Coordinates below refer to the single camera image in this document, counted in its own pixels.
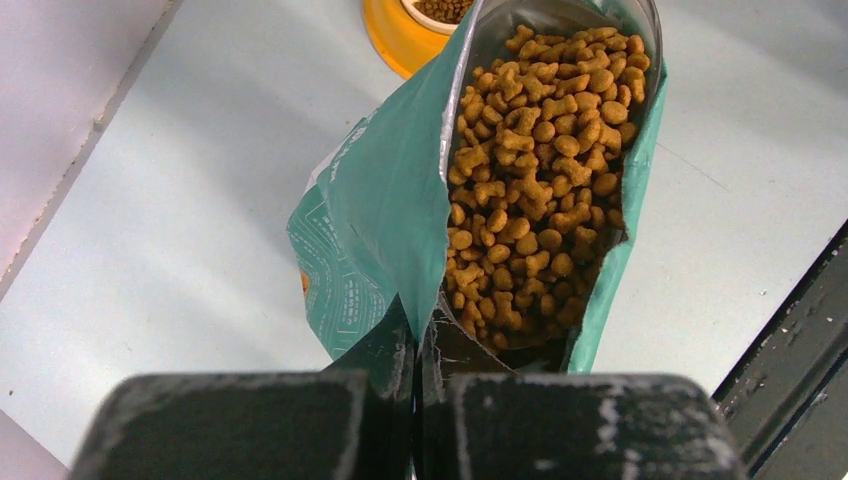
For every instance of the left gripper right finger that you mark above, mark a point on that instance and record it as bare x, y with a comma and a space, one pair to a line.
481, 420

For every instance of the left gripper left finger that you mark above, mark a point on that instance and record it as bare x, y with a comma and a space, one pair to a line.
351, 420

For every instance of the green pet food bag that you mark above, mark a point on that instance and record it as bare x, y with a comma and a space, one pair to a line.
371, 225

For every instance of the yellow double bowl stand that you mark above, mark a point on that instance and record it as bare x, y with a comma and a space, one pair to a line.
402, 42

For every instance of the cream ceramic bowl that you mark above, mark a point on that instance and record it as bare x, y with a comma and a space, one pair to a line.
440, 16

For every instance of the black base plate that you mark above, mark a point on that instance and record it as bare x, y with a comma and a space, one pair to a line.
785, 401

